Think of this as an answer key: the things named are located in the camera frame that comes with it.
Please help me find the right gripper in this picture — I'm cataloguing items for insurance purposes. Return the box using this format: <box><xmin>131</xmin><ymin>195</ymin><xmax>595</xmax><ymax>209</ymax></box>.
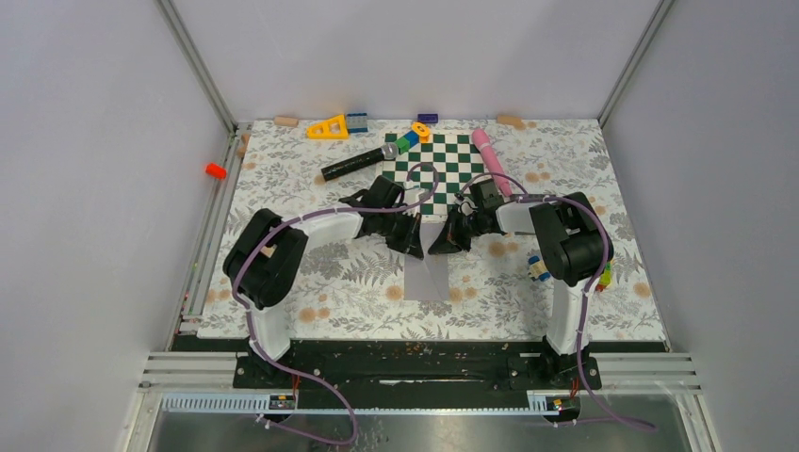
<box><xmin>429</xmin><ymin>207</ymin><xmax>486</xmax><ymax>256</ymax></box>

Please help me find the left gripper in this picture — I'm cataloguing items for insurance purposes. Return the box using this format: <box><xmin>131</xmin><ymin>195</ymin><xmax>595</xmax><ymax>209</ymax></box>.
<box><xmin>377</xmin><ymin>208</ymin><xmax>424</xmax><ymax>260</ymax></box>

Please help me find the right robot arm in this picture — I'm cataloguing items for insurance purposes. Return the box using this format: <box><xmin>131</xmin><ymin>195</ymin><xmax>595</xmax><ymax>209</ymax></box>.
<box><xmin>428</xmin><ymin>180</ymin><xmax>614</xmax><ymax>388</ymax></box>

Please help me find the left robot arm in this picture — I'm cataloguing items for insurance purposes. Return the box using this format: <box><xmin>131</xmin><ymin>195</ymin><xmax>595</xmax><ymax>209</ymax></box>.
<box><xmin>222</xmin><ymin>176</ymin><xmax>434</xmax><ymax>387</ymax></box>

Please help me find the floral table cloth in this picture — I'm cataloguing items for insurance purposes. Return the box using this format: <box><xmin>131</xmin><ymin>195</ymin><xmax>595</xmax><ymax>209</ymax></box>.
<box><xmin>219</xmin><ymin>120</ymin><xmax>666</xmax><ymax>341</ymax></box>

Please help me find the green white chessboard mat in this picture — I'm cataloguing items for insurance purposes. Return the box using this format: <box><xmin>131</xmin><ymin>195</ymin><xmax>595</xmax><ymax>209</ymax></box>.
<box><xmin>376</xmin><ymin>131</ymin><xmax>486</xmax><ymax>223</ymax></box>

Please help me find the beige toy car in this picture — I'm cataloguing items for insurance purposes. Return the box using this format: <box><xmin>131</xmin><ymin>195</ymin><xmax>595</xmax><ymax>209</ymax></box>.
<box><xmin>528</xmin><ymin>255</ymin><xmax>551</xmax><ymax>282</ymax></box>

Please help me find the black toy microphone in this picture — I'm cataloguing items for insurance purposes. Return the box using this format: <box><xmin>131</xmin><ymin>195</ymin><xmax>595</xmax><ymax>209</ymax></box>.
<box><xmin>320</xmin><ymin>142</ymin><xmax>400</xmax><ymax>182</ymax></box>

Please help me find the purple lego brick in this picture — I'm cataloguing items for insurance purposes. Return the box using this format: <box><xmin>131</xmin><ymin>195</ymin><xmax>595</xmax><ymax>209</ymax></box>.
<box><xmin>416</xmin><ymin>113</ymin><xmax>439</xmax><ymax>124</ymax></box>

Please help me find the blue lego brick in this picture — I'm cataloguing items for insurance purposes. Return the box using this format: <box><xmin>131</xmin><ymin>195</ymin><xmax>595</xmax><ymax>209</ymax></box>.
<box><xmin>345</xmin><ymin>112</ymin><xmax>368</xmax><ymax>134</ymax></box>

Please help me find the wooden cylinder block right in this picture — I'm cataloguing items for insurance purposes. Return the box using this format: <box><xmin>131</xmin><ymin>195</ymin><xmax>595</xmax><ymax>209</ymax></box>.
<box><xmin>496</xmin><ymin>114</ymin><xmax>526</xmax><ymax>130</ymax></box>

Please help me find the wooden cylinder block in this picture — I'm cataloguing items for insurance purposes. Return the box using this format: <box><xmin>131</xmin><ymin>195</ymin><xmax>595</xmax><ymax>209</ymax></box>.
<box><xmin>273</xmin><ymin>116</ymin><xmax>299</xmax><ymax>128</ymax></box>
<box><xmin>496</xmin><ymin>114</ymin><xmax>526</xmax><ymax>130</ymax></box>

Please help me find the yellow triangle toy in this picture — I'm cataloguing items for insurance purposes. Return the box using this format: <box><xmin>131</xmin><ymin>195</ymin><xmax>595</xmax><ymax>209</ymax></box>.
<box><xmin>306</xmin><ymin>114</ymin><xmax>349</xmax><ymax>140</ymax></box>

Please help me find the rainbow lego stack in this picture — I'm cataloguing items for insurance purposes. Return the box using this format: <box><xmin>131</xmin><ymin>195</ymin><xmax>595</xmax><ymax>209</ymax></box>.
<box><xmin>595</xmin><ymin>262</ymin><xmax>612</xmax><ymax>292</ymax></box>

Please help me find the wooden cylinder block left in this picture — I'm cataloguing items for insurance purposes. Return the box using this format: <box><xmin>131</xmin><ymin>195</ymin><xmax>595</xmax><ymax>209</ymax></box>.
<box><xmin>273</xmin><ymin>116</ymin><xmax>299</xmax><ymax>128</ymax></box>

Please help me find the orange cap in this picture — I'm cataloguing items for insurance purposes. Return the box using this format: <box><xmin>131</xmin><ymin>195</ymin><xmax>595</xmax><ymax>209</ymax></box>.
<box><xmin>204</xmin><ymin>163</ymin><xmax>228</xmax><ymax>180</ymax></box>

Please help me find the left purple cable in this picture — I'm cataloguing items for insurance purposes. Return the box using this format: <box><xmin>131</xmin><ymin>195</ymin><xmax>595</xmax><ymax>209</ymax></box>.
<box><xmin>231</xmin><ymin>163</ymin><xmax>440</xmax><ymax>445</ymax></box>

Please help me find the purple cable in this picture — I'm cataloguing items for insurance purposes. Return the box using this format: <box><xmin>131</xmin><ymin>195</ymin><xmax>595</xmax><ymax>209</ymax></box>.
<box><xmin>458</xmin><ymin>172</ymin><xmax>660</xmax><ymax>435</ymax></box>
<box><xmin>231</xmin><ymin>163</ymin><xmax>440</xmax><ymax>445</ymax></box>

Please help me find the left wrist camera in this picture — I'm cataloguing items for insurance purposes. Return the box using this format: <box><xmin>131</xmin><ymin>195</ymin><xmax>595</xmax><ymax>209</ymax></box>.
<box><xmin>404</xmin><ymin>187</ymin><xmax>429</xmax><ymax>217</ymax></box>

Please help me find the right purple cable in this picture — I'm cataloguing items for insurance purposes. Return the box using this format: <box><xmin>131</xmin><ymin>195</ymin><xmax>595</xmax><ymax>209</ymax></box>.
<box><xmin>458</xmin><ymin>172</ymin><xmax>660</xmax><ymax>435</ymax></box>

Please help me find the colourful block chain toy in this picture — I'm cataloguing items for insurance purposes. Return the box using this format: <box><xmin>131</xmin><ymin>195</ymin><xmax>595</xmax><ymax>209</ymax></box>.
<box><xmin>395</xmin><ymin>121</ymin><xmax>431</xmax><ymax>154</ymax></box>

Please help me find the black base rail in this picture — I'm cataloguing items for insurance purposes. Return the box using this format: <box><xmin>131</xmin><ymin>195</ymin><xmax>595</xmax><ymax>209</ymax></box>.
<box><xmin>148</xmin><ymin>338</ymin><xmax>665</xmax><ymax>411</ymax></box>

